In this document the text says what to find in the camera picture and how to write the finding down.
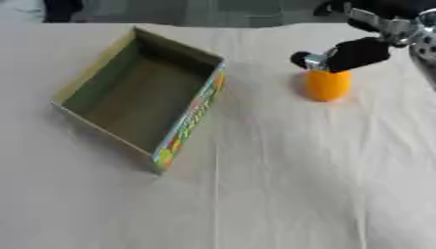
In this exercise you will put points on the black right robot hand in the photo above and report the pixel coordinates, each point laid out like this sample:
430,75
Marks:
360,53

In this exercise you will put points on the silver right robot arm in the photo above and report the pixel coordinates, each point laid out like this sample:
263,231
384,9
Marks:
427,45

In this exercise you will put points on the open cardboard box green inside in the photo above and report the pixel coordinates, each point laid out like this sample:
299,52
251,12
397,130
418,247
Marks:
142,97

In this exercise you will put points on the dark object beyond table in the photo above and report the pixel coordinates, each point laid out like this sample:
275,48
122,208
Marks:
61,10

